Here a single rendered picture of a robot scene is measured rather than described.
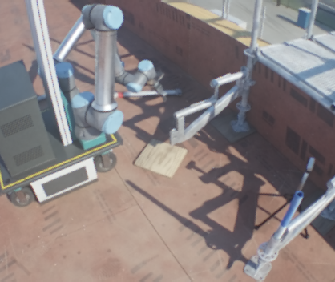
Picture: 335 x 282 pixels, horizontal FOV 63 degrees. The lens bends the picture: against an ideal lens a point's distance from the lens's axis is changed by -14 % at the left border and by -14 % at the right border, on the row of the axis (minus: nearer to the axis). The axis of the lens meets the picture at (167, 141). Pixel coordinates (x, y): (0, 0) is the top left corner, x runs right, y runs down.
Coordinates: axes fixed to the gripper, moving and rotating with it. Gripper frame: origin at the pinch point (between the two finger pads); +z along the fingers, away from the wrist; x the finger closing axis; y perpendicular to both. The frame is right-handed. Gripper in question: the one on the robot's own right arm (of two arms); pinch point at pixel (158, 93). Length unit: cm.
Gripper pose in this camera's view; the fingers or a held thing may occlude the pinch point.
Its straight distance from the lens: 225.4
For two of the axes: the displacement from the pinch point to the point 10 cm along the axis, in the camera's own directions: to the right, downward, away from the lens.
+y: -7.2, 6.8, -1.4
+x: 6.6, 5.9, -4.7
